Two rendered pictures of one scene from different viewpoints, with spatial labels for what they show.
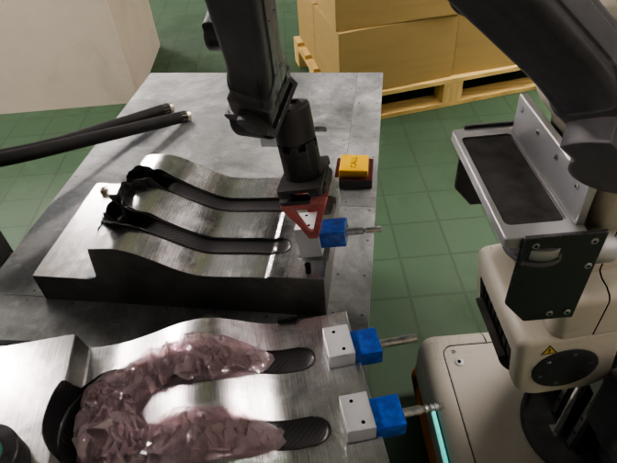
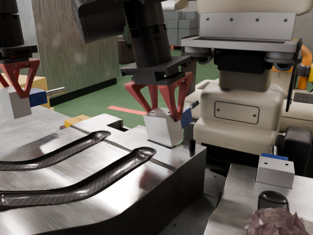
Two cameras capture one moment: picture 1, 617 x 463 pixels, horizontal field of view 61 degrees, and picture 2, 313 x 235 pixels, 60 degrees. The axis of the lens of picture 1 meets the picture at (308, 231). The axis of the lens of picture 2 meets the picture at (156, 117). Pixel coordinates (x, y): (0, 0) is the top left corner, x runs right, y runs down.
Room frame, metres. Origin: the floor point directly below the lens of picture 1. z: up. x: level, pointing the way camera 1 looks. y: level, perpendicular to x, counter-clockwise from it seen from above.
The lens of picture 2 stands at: (0.42, 0.38, 1.10)
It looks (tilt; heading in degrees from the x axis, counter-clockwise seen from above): 21 degrees down; 298
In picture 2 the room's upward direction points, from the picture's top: straight up
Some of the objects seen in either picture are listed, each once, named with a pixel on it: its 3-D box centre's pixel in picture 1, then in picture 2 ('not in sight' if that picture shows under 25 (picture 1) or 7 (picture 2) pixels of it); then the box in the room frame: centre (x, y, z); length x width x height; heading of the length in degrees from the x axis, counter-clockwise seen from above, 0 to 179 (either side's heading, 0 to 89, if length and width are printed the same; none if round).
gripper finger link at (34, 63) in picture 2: not in sight; (17, 73); (0.90, 0.05, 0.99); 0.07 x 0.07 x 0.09; 79
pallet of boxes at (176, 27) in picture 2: not in sight; (177, 30); (4.31, -8.25, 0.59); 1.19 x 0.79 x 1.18; 0
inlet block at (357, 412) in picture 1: (393, 414); not in sight; (0.33, -0.09, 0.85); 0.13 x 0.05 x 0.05; 96
